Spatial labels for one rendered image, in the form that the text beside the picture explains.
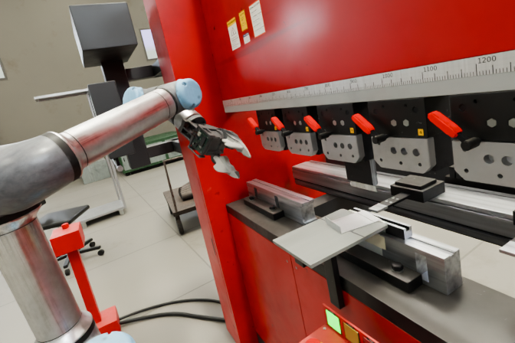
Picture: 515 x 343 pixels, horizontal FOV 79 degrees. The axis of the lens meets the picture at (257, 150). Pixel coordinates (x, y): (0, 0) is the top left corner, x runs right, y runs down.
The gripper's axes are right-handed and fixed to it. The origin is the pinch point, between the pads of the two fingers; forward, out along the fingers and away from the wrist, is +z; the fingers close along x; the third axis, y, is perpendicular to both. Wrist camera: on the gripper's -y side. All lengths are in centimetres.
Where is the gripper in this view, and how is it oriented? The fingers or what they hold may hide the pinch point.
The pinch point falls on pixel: (243, 164)
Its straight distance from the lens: 82.4
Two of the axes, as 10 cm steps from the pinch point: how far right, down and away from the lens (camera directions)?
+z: 6.8, 5.5, -4.9
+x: 4.5, -8.3, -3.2
